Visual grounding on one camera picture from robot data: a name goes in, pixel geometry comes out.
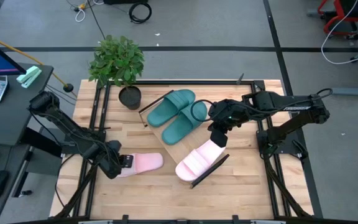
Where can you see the black aluminium rig frame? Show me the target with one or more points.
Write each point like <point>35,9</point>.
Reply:
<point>197,82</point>

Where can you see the green rubber slide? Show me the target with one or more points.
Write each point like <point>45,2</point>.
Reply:
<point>182,124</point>
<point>169,107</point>

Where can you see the pink rubber slide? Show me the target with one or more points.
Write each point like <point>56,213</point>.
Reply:
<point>197,161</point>
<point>148,163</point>

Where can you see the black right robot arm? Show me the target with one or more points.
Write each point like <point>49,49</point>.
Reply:
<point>291,107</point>

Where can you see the potted green plant black pot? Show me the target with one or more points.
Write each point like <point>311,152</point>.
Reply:
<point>117,59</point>

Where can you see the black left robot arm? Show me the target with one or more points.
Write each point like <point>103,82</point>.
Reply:
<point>70,130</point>

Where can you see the red black rolling stool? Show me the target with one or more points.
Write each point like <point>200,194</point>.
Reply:
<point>353,7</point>

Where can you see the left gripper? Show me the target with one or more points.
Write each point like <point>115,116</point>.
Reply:
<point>112,161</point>

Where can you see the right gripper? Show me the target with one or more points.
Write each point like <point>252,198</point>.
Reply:
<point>228,113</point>

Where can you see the mint green stapler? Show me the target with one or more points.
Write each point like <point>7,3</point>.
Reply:
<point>28,76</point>

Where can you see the yellow pole black foot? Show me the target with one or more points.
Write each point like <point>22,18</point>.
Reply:
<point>68,88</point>

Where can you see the wooden shelf black metal frame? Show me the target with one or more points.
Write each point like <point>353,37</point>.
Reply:
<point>194,140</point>

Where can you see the black desk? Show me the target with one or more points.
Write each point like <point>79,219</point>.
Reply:
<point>8,124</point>

